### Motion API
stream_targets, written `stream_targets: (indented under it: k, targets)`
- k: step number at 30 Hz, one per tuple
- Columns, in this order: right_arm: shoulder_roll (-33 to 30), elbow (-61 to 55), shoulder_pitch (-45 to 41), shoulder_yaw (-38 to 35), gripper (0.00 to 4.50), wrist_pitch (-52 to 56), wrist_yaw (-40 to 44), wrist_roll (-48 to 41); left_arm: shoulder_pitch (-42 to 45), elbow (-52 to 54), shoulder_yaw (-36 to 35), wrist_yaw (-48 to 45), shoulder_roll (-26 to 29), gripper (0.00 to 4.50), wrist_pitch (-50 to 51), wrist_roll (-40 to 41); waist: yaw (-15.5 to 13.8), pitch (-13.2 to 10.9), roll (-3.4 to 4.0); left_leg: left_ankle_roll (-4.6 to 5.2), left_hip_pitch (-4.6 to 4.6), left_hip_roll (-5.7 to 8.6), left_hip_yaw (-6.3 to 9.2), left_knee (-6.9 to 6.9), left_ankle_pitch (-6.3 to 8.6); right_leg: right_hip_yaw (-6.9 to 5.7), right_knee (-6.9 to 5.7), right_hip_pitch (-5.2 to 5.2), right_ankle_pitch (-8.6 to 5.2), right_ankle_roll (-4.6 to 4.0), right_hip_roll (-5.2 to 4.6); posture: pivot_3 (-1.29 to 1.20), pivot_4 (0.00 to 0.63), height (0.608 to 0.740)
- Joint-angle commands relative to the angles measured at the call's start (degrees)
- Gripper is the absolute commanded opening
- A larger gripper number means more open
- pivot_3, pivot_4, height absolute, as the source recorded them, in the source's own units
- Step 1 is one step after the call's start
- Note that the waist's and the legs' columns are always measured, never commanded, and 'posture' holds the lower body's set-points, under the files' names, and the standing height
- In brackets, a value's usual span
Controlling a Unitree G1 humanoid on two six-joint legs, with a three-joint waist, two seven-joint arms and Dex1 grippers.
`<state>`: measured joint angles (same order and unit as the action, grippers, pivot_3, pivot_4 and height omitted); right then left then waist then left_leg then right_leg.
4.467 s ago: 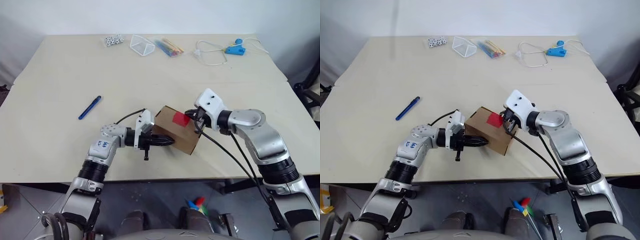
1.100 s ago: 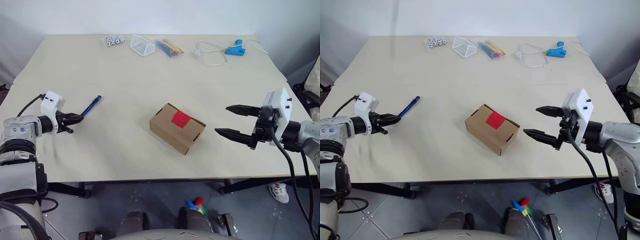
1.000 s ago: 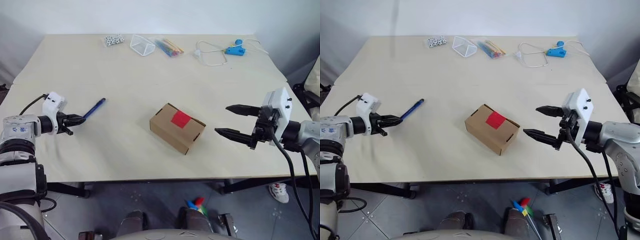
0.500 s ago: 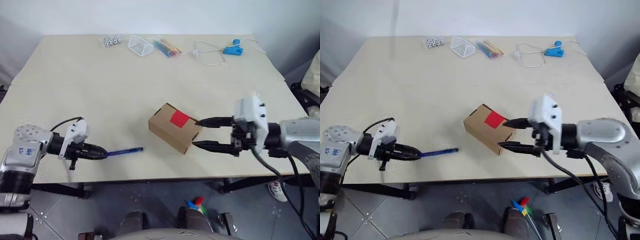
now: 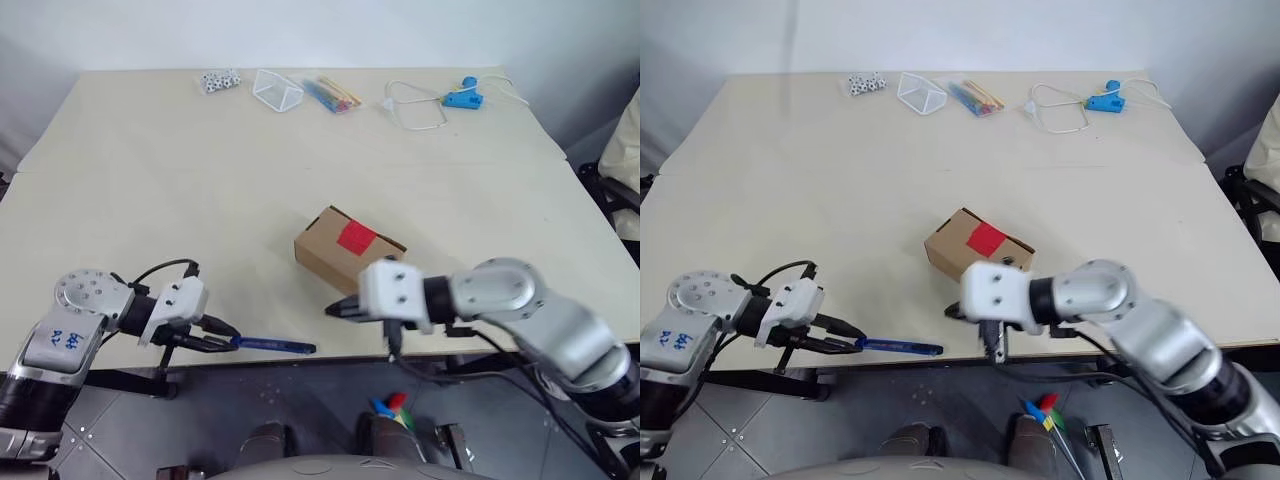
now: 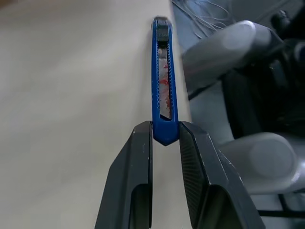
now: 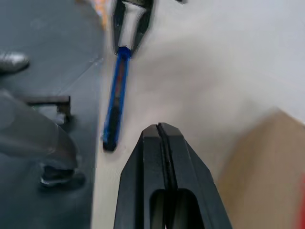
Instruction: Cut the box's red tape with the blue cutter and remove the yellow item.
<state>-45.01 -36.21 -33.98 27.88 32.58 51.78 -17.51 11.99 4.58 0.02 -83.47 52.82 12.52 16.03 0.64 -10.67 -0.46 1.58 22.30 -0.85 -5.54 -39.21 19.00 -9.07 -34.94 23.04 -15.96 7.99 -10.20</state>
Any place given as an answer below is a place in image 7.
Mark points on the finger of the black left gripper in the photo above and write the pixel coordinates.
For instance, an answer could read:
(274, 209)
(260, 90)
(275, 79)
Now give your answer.
(144, 21)
(118, 21)

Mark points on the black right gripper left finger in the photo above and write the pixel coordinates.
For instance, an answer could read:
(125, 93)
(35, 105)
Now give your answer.
(140, 171)

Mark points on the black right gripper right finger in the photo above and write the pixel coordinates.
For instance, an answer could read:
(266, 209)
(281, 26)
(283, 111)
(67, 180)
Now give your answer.
(190, 171)

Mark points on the blue box cutter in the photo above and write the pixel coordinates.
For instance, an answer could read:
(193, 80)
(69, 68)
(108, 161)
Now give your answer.
(116, 95)

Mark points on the brown cardboard box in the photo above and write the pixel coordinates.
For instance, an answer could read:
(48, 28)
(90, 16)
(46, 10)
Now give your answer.
(262, 167)

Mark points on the red tape patch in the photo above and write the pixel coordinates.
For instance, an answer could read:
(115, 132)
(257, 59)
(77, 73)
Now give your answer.
(301, 210)

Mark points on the dark rounded shape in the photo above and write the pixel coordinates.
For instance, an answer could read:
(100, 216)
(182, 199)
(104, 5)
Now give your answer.
(14, 60)
(35, 138)

